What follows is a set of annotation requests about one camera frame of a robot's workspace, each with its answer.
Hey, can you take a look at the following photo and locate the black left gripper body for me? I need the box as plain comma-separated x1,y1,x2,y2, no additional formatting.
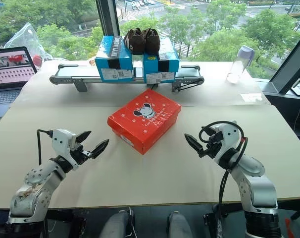
70,142,93,165

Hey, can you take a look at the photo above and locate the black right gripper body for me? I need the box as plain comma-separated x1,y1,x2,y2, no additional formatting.
199,130,224,159

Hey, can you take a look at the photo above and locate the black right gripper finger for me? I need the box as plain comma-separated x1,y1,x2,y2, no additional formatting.
184,133,204,152

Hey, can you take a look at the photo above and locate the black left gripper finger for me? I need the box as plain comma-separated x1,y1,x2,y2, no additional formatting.
90,139,110,160
75,130,92,145

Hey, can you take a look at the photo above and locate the red shoe box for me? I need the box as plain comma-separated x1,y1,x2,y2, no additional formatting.
107,89,182,155

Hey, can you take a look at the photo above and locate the blue shoe box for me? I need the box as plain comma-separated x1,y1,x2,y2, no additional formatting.
143,37,180,84
94,35,135,83

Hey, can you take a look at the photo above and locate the small grey conveyor belt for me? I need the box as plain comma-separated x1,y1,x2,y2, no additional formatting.
49,63,205,93

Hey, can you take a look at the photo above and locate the grey rounded robot leg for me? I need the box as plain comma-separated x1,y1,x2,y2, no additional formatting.
100,210,135,238
167,211,193,238

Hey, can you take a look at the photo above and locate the clear bottle with purple lid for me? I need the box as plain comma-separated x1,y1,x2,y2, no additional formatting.
226,45,255,84

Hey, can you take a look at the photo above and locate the small red object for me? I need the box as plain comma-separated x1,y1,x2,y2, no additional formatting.
32,55,43,68

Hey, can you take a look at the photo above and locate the open laptop computer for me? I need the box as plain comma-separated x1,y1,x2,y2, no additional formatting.
0,46,38,120

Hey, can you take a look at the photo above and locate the dark diagonal window beam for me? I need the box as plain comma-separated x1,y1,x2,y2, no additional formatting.
262,31,300,100

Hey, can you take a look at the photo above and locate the brown suede shoe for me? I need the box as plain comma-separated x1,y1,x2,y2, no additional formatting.
142,27,161,54
123,28,147,56

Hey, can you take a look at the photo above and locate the clear plastic bag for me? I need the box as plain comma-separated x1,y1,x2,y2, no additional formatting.
3,22,54,65

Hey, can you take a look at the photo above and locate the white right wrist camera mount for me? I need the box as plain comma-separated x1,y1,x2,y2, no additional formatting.
213,120,241,165

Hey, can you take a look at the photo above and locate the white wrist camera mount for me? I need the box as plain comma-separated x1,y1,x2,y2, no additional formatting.
213,120,241,165
51,128,79,171

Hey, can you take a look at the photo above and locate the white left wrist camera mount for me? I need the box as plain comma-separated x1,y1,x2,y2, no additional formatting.
51,128,79,171

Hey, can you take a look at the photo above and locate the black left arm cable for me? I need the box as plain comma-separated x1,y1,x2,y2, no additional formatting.
36,128,54,166

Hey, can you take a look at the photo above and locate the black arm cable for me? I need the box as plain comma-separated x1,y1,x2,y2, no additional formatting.
36,128,54,166
199,120,249,238

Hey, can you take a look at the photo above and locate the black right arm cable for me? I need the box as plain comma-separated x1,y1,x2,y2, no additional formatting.
199,120,249,238

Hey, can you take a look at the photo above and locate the dark phone with white cable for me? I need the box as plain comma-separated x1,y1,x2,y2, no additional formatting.
290,86,300,130

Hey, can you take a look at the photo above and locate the dark vertical window post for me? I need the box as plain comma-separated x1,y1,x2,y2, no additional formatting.
95,0,121,62

